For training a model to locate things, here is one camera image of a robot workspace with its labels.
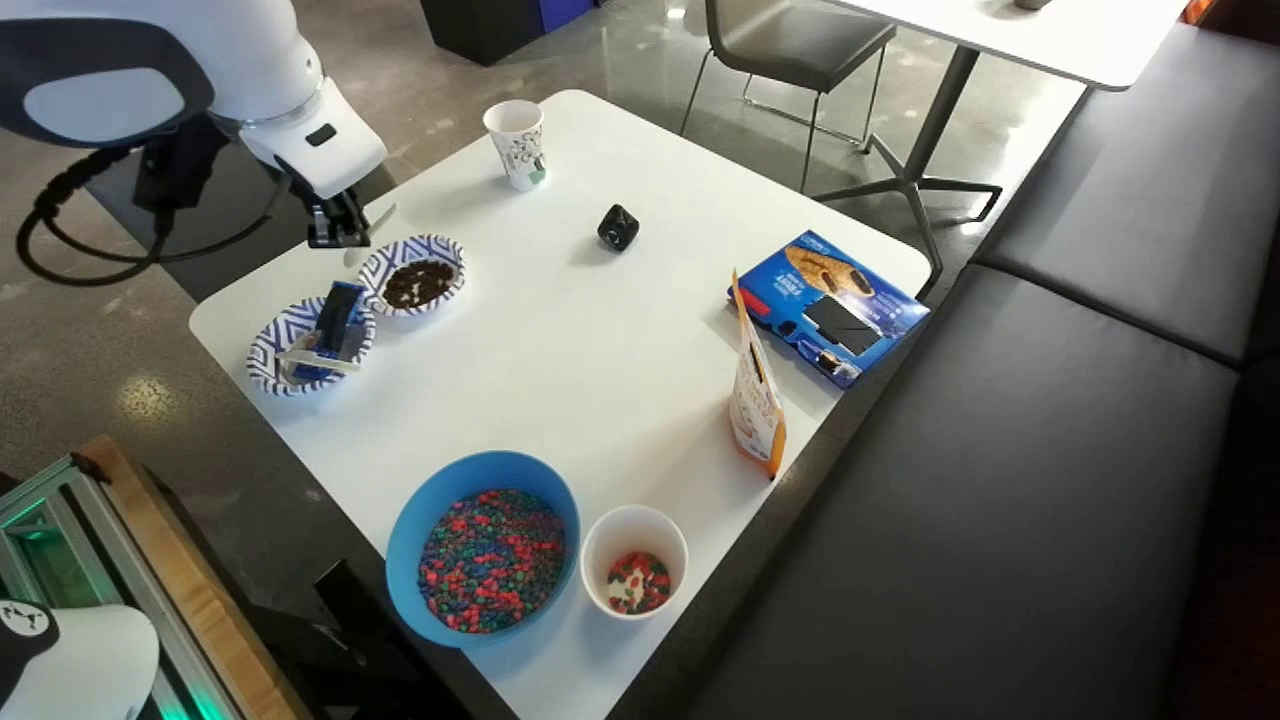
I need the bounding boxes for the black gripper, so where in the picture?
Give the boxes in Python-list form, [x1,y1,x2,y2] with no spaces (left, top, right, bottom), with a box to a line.
[304,181,375,255]

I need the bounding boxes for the patterned paper bowl brown contents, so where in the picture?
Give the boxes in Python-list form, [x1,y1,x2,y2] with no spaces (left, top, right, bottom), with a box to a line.
[355,234,473,324]

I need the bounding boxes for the blue bowl colourful beads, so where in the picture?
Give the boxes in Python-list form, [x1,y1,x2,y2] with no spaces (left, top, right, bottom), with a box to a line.
[385,449,586,653]

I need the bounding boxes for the blue and black block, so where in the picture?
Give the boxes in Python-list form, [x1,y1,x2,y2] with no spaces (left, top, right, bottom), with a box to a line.
[311,276,374,365]

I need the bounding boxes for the black floor mat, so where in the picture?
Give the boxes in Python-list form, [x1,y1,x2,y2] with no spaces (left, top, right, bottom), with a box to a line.
[83,131,402,303]

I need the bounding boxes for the blue patterned paper plate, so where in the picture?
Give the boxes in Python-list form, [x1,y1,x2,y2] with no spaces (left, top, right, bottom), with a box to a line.
[243,291,381,399]

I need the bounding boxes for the white printed paper cup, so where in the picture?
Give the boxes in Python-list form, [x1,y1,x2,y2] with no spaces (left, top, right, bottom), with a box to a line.
[481,96,553,196]

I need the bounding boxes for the small black round object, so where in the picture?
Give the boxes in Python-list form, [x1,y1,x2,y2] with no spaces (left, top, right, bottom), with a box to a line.
[594,202,645,255]

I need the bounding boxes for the wooden framed glass case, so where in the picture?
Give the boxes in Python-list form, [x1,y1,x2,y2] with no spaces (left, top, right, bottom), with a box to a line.
[0,438,311,720]

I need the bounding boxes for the white paper cup with candies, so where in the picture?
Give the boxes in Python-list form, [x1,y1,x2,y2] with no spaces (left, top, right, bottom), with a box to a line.
[579,502,696,623]

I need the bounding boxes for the orange snack pouch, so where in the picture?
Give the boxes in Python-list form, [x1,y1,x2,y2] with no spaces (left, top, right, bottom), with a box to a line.
[725,270,791,483]

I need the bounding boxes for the black metal chair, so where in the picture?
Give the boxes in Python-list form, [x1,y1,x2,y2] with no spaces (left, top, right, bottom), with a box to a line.
[681,0,899,194]

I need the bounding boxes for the blue cardboard box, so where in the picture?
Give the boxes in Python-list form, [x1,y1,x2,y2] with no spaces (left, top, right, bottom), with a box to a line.
[732,230,938,391]

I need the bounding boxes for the white rounded object black logo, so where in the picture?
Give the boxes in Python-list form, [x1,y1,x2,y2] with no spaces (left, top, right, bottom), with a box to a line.
[0,597,164,720]

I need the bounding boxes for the white side table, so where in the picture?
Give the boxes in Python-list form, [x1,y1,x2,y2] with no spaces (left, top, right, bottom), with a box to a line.
[811,0,1191,276]

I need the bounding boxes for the dark leather bench sofa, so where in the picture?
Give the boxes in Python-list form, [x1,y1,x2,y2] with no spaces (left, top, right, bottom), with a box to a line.
[683,15,1280,720]

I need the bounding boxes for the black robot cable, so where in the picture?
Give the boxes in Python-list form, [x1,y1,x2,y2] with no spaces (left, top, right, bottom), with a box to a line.
[13,139,297,291]

